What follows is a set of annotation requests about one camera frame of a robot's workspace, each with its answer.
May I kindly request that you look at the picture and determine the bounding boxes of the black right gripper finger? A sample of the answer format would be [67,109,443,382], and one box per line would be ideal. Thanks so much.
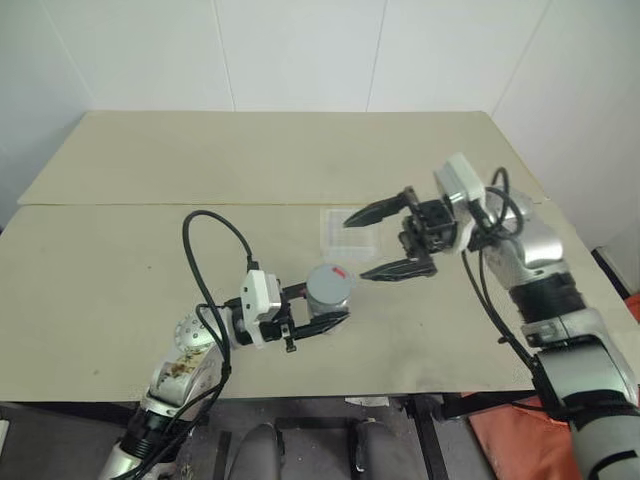
[358,253,440,282]
[340,185,420,231]

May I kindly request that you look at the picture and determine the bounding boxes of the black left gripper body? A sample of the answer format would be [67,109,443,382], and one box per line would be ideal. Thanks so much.
[258,288,303,356]

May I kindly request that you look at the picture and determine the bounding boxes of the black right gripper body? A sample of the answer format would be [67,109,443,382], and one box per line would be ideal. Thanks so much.
[397,197,459,261]

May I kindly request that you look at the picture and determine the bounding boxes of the clear jar body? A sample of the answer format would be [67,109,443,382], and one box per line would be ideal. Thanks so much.
[306,295,354,324]

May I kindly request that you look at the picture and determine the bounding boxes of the grey jar lid red mark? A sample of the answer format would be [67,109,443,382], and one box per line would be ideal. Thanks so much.
[305,263,356,307]

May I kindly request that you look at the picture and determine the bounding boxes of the clear plastic box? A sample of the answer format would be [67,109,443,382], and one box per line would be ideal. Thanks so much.
[318,207,382,260]

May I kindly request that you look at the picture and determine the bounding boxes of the white panel with black edge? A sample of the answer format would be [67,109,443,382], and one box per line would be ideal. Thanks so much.
[591,245,634,296]

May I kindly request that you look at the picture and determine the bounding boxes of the orange cloth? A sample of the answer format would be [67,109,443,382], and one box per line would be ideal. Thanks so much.
[466,393,584,480]

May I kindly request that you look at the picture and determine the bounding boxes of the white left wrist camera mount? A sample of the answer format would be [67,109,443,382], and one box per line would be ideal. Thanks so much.
[238,269,284,350]

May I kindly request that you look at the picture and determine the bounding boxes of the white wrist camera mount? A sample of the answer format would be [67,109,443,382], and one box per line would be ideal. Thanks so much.
[432,152,485,251]
[238,269,284,350]

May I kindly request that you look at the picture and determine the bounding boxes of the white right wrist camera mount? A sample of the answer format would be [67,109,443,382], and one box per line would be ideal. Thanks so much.
[432,152,485,251]

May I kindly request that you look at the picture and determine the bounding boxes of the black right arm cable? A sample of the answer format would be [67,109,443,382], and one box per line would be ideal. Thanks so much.
[459,165,571,422]

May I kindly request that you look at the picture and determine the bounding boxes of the black metal table frame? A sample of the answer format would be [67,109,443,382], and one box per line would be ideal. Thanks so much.
[0,392,544,480]

